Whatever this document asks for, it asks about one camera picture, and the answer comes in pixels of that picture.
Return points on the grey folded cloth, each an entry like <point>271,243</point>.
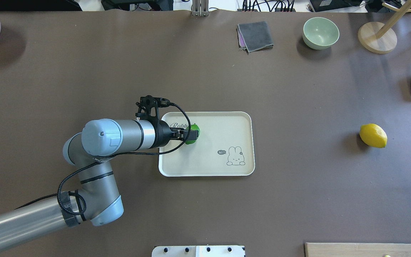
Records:
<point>254,36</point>

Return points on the wooden cutting board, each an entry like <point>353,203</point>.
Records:
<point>357,249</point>

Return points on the light green bowl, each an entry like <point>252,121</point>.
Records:
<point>320,33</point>

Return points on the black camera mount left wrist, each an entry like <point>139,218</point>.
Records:
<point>148,107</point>

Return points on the yellow lemon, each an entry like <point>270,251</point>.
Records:
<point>373,135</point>

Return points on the green lime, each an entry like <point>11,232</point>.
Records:
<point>193,134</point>

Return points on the wooden mug stand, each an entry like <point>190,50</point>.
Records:
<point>379,37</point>

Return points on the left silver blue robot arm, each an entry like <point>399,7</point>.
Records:
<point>98,199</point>

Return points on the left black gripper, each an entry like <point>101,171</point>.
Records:
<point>163,134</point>

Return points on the cream rabbit tray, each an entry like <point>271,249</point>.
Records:
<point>224,148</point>

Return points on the aluminium frame post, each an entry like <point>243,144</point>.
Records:
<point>200,8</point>

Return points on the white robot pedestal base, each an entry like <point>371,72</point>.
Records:
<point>199,251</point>

